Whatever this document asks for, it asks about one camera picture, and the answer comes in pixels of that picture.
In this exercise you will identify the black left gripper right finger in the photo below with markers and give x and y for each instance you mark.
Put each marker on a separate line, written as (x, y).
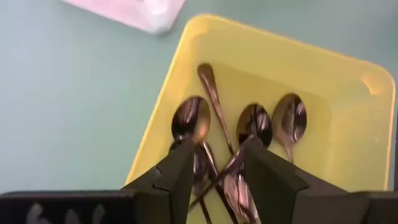
(270, 189)

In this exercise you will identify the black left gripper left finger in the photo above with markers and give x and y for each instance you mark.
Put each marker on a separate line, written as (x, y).
(168, 193)

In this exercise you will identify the yellow plastic bin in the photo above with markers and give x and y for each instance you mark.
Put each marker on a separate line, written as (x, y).
(280, 62)

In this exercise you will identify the teal green table mat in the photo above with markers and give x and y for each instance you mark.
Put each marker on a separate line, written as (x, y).
(62, 93)

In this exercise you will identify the clear plastic bin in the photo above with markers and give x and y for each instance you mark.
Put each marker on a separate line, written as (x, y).
(149, 15)

